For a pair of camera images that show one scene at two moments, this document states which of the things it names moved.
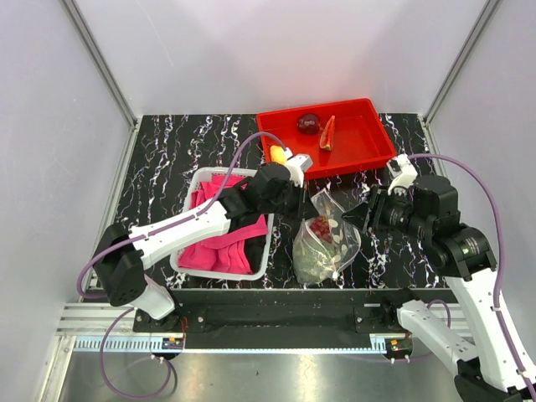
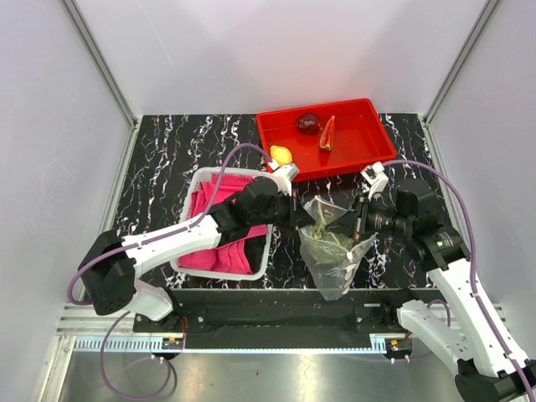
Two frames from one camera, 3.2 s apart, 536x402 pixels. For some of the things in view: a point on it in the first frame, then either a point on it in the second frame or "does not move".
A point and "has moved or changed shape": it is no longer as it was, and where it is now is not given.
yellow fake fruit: x=278 y=154 does not move
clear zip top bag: x=326 y=242 has moved or changed shape
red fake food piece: x=327 y=137 does not move
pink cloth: x=229 y=255 does not move
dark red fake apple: x=308 y=123 does not move
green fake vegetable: x=313 y=261 → x=325 y=244
